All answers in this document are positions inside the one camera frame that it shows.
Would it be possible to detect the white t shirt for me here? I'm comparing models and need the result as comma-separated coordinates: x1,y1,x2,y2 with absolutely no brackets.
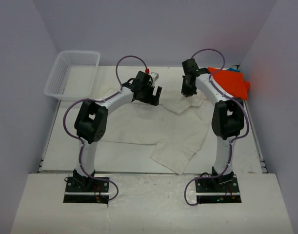
102,90,212,175

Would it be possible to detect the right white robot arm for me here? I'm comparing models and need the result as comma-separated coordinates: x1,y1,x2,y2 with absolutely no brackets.
181,58,244,192

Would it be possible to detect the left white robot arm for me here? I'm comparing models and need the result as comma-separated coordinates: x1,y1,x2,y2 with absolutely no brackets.
72,71,162,192

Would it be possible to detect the folded orange t shirt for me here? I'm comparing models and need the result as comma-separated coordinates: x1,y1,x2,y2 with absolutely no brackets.
213,70,250,100

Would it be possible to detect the folded blue t shirt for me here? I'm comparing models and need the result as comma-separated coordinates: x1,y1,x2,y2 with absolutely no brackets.
226,68,240,73

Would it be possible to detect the white plastic basket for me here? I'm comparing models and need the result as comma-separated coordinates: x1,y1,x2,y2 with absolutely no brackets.
43,50,100,101

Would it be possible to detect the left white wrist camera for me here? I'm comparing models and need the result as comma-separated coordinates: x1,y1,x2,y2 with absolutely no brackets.
149,72,159,83

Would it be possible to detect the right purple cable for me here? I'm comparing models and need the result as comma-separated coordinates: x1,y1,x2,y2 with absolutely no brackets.
184,49,251,207

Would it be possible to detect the purple cable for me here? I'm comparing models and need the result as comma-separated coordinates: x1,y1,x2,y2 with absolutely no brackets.
62,56,119,202
184,49,251,207

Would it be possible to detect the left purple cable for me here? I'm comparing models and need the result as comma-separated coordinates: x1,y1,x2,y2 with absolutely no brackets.
62,56,119,202

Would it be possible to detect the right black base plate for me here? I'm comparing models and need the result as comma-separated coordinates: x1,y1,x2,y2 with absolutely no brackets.
196,176,242,204

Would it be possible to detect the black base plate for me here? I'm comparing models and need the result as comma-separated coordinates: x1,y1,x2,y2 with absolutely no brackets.
63,177,109,205
196,176,242,204

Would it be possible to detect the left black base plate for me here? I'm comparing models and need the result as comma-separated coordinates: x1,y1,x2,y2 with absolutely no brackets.
63,177,109,205

